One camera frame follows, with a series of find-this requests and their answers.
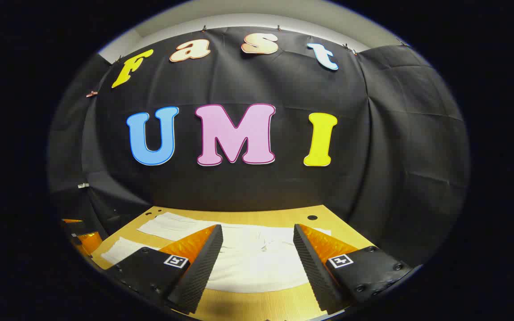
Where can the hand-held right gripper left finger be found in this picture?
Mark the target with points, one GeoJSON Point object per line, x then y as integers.
{"type": "Point", "coordinates": [203, 267]}

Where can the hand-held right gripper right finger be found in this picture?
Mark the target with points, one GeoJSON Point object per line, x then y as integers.
{"type": "Point", "coordinates": [312, 267]}

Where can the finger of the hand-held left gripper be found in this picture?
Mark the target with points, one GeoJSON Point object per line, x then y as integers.
{"type": "Point", "coordinates": [90, 242]}

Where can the white jeans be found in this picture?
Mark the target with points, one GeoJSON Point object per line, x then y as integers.
{"type": "Point", "coordinates": [252, 263]}

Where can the small silver metal clip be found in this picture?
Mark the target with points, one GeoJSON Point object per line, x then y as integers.
{"type": "Point", "coordinates": [83, 185]}

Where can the small copper clip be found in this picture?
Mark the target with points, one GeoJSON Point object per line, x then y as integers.
{"type": "Point", "coordinates": [91, 93]}

